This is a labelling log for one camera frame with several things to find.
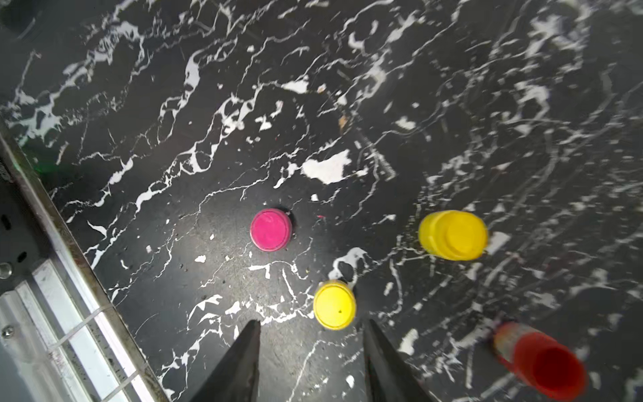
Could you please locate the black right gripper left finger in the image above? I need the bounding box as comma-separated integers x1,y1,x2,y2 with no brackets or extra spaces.
192,320,261,402

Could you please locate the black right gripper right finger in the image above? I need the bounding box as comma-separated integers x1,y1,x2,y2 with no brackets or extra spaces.
363,319,435,402

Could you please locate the magenta paint jar lid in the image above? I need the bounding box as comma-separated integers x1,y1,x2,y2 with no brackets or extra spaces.
249,209,293,252

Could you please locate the yellow paint jar lid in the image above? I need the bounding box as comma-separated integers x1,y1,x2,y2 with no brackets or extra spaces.
313,280,357,331

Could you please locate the red paint jar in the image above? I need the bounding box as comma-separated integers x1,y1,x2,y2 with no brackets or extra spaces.
492,322,586,401

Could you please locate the aluminium front rail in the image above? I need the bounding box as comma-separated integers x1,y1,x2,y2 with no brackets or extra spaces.
1,127,166,401

